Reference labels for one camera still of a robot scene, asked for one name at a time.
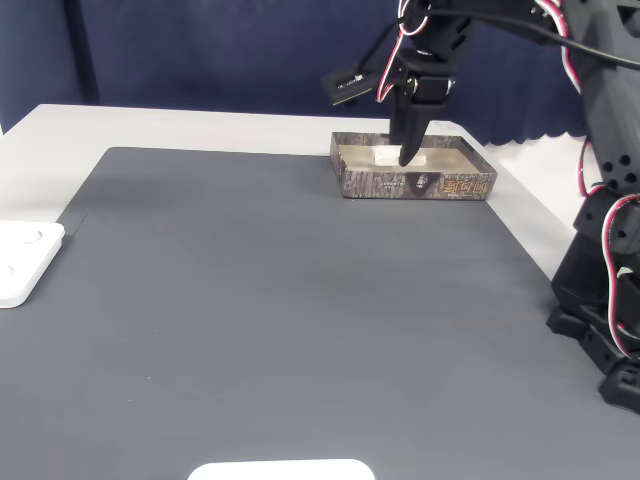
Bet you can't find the white block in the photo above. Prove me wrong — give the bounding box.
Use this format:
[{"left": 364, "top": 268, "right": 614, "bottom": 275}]
[{"left": 373, "top": 144, "right": 427, "bottom": 166}]

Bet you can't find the bark-print cardboard box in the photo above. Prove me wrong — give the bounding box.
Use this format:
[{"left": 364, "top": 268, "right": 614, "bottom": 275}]
[{"left": 329, "top": 131, "right": 500, "bottom": 201}]

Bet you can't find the dark blue curtain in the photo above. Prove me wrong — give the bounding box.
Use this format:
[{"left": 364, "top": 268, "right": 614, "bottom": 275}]
[{"left": 0, "top": 0, "right": 640, "bottom": 149}]

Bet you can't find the grey table mat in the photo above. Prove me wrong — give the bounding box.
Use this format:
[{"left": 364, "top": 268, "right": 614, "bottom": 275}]
[{"left": 0, "top": 146, "right": 640, "bottom": 480}]

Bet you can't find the white rounded flat device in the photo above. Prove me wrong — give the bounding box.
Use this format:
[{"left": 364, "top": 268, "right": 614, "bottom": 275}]
[{"left": 187, "top": 458, "right": 376, "bottom": 480}]

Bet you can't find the white device with two dimples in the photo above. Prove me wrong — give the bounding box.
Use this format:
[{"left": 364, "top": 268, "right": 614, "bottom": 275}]
[{"left": 0, "top": 221, "right": 67, "bottom": 309}]

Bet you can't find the black camera board module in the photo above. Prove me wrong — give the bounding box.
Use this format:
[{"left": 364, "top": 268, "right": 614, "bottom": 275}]
[{"left": 319, "top": 68, "right": 375, "bottom": 107}]

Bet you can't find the black camera cable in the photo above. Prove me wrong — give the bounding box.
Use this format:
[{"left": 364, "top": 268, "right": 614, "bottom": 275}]
[{"left": 354, "top": 7, "right": 640, "bottom": 76}]

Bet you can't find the red white black servo wire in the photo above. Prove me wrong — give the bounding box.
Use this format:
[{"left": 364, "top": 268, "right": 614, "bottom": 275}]
[{"left": 375, "top": 0, "right": 640, "bottom": 361}]

